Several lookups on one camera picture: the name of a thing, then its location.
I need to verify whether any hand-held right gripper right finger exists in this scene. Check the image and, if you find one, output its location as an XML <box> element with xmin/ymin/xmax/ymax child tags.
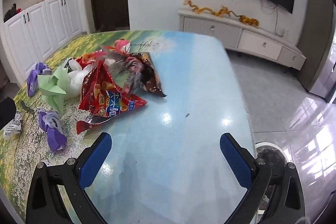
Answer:
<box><xmin>219</xmin><ymin>132</ymin><xmax>306</xmax><ymax>224</ymax></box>

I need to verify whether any purple wrapper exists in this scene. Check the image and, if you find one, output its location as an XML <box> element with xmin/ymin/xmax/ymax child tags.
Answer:
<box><xmin>26</xmin><ymin>62</ymin><xmax>53</xmax><ymax>97</ymax></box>
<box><xmin>37</xmin><ymin>108</ymin><xmax>68</xmax><ymax>153</ymax></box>

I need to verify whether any television cable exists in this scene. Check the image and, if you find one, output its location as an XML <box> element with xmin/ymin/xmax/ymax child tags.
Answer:
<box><xmin>261</xmin><ymin>0</ymin><xmax>279</xmax><ymax>35</ymax></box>

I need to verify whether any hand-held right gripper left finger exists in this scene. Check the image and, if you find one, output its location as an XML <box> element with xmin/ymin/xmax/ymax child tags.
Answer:
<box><xmin>26</xmin><ymin>132</ymin><xmax>113</xmax><ymax>224</ymax></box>

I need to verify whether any clear plastic wrapper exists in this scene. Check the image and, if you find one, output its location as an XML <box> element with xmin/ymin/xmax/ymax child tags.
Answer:
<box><xmin>104</xmin><ymin>51</ymin><xmax>143</xmax><ymax>97</ymax></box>

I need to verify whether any pink wrapper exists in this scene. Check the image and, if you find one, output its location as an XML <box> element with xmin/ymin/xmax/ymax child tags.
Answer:
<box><xmin>114</xmin><ymin>40</ymin><xmax>131</xmax><ymax>54</ymax></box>

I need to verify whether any white storage cabinet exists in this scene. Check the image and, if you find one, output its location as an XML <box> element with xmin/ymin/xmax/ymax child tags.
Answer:
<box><xmin>0</xmin><ymin>0</ymin><xmax>88</xmax><ymax>88</ymax></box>

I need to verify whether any golden tiger figure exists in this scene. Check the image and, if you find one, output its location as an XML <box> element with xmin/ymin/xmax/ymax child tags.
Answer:
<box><xmin>238</xmin><ymin>15</ymin><xmax>260</xmax><ymax>28</ymax></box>

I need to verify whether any white black printed wrapper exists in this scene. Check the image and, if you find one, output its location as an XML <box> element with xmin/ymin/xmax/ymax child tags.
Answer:
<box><xmin>3</xmin><ymin>112</ymin><xmax>24</xmax><ymax>140</ymax></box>

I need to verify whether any large red snack bag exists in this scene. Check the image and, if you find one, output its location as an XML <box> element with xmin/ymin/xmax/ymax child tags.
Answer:
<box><xmin>78</xmin><ymin>60</ymin><xmax>149</xmax><ymax>121</ymax></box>

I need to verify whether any white plastic bag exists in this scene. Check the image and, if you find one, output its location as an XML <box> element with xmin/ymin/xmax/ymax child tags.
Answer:
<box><xmin>66</xmin><ymin>57</ymin><xmax>90</xmax><ymax>97</ymax></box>

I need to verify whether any grey tall panel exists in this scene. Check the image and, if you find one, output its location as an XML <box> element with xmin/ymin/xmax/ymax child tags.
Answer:
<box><xmin>297</xmin><ymin>0</ymin><xmax>334</xmax><ymax>93</ymax></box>

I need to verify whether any silver red torn wrapper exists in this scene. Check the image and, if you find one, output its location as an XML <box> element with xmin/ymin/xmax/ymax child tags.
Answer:
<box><xmin>76</xmin><ymin>119</ymin><xmax>112</xmax><ymax>135</ymax></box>

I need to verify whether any white round trash bin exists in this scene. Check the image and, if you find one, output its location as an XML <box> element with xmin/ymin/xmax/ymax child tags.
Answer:
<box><xmin>254</xmin><ymin>141</ymin><xmax>289</xmax><ymax>216</ymax></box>

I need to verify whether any dark brown snack bag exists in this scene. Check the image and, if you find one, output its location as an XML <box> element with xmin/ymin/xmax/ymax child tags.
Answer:
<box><xmin>126</xmin><ymin>52</ymin><xmax>168</xmax><ymax>97</ymax></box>

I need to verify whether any black bag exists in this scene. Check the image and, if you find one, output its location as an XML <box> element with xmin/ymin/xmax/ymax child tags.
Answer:
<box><xmin>3</xmin><ymin>3</ymin><xmax>23</xmax><ymax>22</ymax></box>

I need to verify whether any black bin liner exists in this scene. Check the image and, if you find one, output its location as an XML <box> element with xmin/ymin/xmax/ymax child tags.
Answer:
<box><xmin>259</xmin><ymin>148</ymin><xmax>285</xmax><ymax>169</ymax></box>

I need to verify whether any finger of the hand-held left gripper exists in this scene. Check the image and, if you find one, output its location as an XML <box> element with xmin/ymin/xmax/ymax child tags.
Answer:
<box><xmin>0</xmin><ymin>97</ymin><xmax>17</xmax><ymax>128</ymax></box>

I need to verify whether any white television cabinet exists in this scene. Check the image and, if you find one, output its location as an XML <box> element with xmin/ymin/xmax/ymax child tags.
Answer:
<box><xmin>177</xmin><ymin>8</ymin><xmax>307</xmax><ymax>71</ymax></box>

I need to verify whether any green paper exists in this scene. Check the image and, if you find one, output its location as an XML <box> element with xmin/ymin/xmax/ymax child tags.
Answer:
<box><xmin>37</xmin><ymin>57</ymin><xmax>76</xmax><ymax>114</ymax></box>

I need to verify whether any golden dragon figure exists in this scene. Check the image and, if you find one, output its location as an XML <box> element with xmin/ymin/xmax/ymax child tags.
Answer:
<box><xmin>207</xmin><ymin>6</ymin><xmax>238</xmax><ymax>19</ymax></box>
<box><xmin>183</xmin><ymin>0</ymin><xmax>210</xmax><ymax>15</ymax></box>

